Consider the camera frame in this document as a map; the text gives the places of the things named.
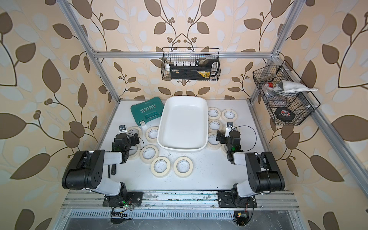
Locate black wire basket right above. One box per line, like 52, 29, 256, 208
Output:
253, 61, 321, 126

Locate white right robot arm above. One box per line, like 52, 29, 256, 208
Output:
216, 130, 285, 199

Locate green tool case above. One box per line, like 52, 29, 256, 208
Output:
130, 97, 164, 126

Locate cream tape roll nine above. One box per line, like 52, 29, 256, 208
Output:
209, 119, 223, 133

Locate aluminium frame back bar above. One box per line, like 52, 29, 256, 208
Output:
93, 51, 274, 59

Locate aluminium frame post right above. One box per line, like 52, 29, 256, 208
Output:
248, 0, 307, 104

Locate black wire basket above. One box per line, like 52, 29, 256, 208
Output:
161, 47, 221, 81
253, 61, 321, 126

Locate white plastic storage box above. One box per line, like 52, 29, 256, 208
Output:
157, 96, 209, 152

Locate cream tape roll four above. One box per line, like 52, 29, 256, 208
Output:
140, 145, 159, 164

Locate black wire basket back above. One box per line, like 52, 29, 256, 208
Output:
161, 47, 221, 81

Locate black yellow box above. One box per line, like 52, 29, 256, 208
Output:
170, 66, 211, 81

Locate cream tape roll eight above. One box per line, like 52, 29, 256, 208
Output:
145, 126, 159, 143

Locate cream tape roll two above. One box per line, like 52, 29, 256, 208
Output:
128, 145, 142, 161

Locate cream tape roll three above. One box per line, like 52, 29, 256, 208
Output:
127, 126, 142, 138

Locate grey cloth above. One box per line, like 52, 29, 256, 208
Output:
272, 80, 318, 94

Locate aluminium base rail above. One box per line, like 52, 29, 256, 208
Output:
60, 190, 300, 211

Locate aluminium frame post left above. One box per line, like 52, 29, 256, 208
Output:
57, 0, 120, 103

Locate green pipe wrench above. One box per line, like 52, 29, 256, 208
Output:
111, 164, 117, 175

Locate cream tape roll five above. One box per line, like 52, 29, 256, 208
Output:
208, 107, 221, 120

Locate cream tape roll six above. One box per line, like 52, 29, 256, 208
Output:
221, 109, 238, 122

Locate cream tape roll one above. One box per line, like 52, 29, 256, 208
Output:
173, 157, 194, 178

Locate black tape roll red label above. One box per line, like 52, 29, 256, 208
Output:
275, 107, 295, 122

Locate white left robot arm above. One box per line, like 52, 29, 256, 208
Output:
61, 132, 140, 200

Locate aluminium frame post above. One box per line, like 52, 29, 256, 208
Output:
248, 0, 307, 104
57, 0, 120, 103

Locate cream tape roll seven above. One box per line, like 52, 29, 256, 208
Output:
150, 157, 171, 178

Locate cream tape roll ten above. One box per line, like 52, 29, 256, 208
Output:
207, 132, 221, 150

